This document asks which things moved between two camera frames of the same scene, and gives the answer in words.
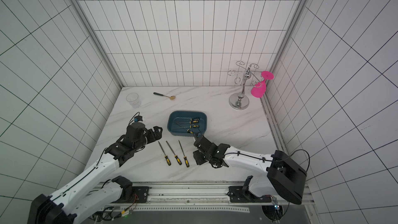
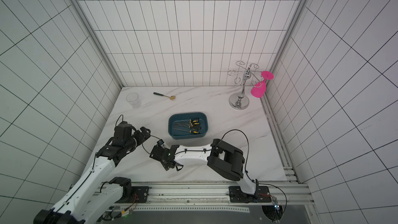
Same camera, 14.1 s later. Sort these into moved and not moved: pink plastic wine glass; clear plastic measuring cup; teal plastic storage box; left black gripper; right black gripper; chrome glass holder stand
Moved: right black gripper; left black gripper
Not moved: teal plastic storage box; pink plastic wine glass; chrome glass holder stand; clear plastic measuring cup
